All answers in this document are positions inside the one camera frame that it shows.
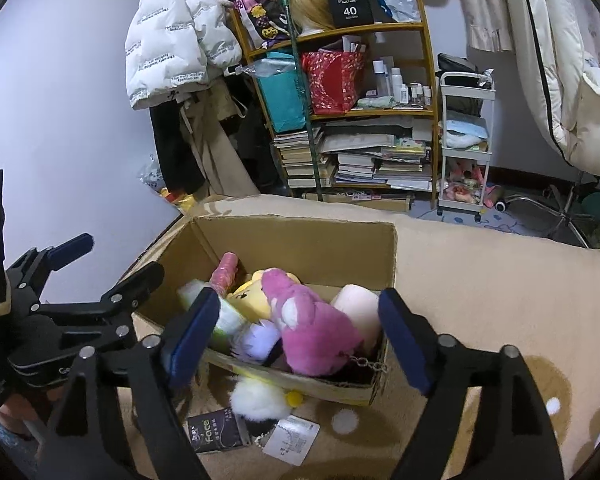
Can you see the red gift bag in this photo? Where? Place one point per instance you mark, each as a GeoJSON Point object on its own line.
{"type": "Point", "coordinates": [330, 82]}

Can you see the wooden shelf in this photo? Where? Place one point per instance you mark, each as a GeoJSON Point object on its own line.
{"type": "Point", "coordinates": [340, 32]}

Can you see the black tissue packet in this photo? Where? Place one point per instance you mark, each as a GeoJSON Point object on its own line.
{"type": "Point", "coordinates": [215, 430]}

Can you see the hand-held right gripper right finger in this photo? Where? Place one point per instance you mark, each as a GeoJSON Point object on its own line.
{"type": "Point", "coordinates": [405, 345]}

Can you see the yellow bear plush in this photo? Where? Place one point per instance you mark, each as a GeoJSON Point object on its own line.
{"type": "Point", "coordinates": [250, 297]}

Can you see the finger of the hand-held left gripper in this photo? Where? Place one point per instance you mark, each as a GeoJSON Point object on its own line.
{"type": "Point", "coordinates": [140, 280]}
{"type": "Point", "coordinates": [70, 251]}

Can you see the plastic bag of toys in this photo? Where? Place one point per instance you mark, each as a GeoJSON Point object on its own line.
{"type": "Point", "coordinates": [170, 195]}

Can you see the white puffer jacket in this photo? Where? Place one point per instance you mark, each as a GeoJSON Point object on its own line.
{"type": "Point", "coordinates": [170, 45]}

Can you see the blonde wig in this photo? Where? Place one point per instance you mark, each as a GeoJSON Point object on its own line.
{"type": "Point", "coordinates": [310, 5]}

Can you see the pink rabbit plush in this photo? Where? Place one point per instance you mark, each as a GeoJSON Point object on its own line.
{"type": "Point", "coordinates": [315, 330]}

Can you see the beige coat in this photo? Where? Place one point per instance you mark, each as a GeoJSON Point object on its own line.
{"type": "Point", "coordinates": [215, 155]}

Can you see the stack of books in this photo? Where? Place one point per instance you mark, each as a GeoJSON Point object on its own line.
{"type": "Point", "coordinates": [300, 160]}

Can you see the black trousers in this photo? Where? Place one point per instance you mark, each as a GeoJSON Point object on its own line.
{"type": "Point", "coordinates": [172, 160]}

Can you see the cream padded chair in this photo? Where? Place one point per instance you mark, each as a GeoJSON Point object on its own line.
{"type": "Point", "coordinates": [570, 60]}

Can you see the white trolley cart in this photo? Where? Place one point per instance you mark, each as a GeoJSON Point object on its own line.
{"type": "Point", "coordinates": [467, 76]}

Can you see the purple printed bag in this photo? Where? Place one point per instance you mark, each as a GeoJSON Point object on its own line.
{"type": "Point", "coordinates": [260, 10]}

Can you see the group of white bottles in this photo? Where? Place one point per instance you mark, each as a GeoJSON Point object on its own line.
{"type": "Point", "coordinates": [380, 77]}

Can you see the cardboard box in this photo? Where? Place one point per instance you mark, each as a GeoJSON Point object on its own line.
{"type": "Point", "coordinates": [300, 245]}

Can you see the green tissue packet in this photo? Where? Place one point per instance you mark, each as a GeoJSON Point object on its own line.
{"type": "Point", "coordinates": [230, 322]}

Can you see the white-haired plush doll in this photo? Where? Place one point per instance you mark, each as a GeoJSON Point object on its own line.
{"type": "Point", "coordinates": [257, 342]}

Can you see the pile of books and papers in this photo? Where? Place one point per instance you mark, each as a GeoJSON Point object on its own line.
{"type": "Point", "coordinates": [375, 160]}

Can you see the pink packet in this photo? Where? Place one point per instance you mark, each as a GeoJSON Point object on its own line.
{"type": "Point", "coordinates": [226, 270]}

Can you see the white fluffy pompom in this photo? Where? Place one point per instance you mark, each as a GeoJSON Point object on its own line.
{"type": "Point", "coordinates": [257, 400]}

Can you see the black bag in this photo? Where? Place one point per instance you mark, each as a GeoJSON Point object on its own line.
{"type": "Point", "coordinates": [455, 62]}

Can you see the teal gift bag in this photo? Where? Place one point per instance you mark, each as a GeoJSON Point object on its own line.
{"type": "Point", "coordinates": [280, 100]}

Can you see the white paper tag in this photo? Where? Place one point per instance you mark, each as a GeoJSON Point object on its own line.
{"type": "Point", "coordinates": [292, 440]}

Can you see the pink swirl plush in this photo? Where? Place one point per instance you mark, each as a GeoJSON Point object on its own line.
{"type": "Point", "coordinates": [355, 310]}

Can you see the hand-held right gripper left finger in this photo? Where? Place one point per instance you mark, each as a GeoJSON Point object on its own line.
{"type": "Point", "coordinates": [195, 340]}

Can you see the dark hanging garment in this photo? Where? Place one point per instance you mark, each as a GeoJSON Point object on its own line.
{"type": "Point", "coordinates": [255, 160]}

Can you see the black box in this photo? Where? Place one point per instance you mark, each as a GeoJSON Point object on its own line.
{"type": "Point", "coordinates": [350, 7]}

